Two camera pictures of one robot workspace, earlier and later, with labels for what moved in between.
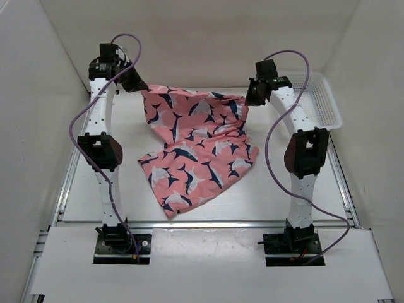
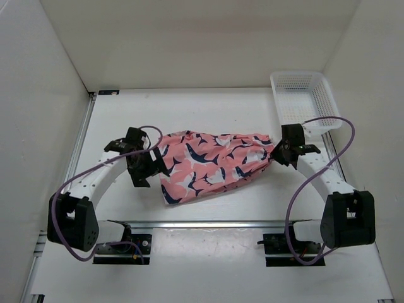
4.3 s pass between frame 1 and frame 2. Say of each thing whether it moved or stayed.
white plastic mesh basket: stayed
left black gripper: moved
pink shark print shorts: moved
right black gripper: moved
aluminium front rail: stayed
